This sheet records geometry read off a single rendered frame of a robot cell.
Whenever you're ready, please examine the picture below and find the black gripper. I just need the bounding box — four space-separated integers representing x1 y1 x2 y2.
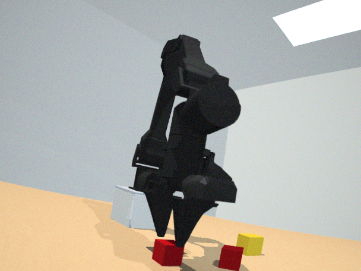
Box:
137 135 238 247

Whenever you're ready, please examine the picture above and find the red cube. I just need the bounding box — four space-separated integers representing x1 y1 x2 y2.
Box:
218 245 244 271
152 239 184 266

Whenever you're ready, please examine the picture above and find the yellow cube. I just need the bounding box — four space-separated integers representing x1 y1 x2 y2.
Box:
236 233 264 256

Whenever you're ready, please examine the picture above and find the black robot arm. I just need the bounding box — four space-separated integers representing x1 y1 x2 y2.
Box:
129 34 241 193

